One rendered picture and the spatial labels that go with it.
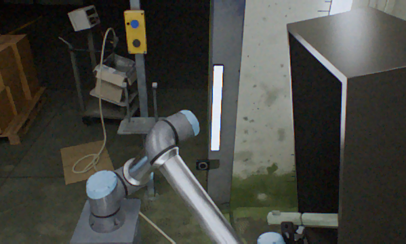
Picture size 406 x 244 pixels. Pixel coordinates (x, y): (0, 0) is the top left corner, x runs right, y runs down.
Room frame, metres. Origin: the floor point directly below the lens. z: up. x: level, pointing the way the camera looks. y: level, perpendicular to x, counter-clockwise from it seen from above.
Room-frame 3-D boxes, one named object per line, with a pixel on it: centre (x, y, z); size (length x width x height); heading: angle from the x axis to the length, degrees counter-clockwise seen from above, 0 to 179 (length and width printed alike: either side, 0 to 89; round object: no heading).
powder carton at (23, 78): (3.85, 2.28, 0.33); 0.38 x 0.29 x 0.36; 9
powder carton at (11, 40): (3.83, 2.27, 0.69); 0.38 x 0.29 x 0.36; 7
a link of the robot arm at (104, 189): (1.25, 0.48, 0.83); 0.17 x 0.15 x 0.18; 137
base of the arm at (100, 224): (1.25, 0.48, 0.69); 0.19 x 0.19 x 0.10
